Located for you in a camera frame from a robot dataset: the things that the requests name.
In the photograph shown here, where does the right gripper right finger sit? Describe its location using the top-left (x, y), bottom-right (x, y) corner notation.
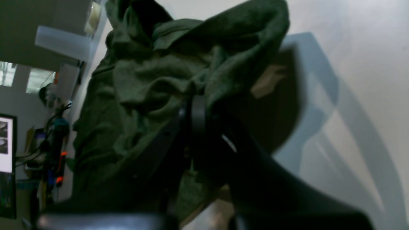
top-left (208, 106), bottom-right (373, 230)

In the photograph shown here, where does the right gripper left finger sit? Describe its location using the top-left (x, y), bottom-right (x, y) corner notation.
top-left (42, 96), bottom-right (207, 224)

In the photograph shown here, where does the dark green t-shirt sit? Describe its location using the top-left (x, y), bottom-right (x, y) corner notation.
top-left (65, 0), bottom-right (289, 212)

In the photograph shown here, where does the orange black utility knife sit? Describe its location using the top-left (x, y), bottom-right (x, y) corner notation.
top-left (56, 151), bottom-right (67, 188)

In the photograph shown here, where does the teal black power drill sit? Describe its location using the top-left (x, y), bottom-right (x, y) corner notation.
top-left (45, 117), bottom-right (70, 169)

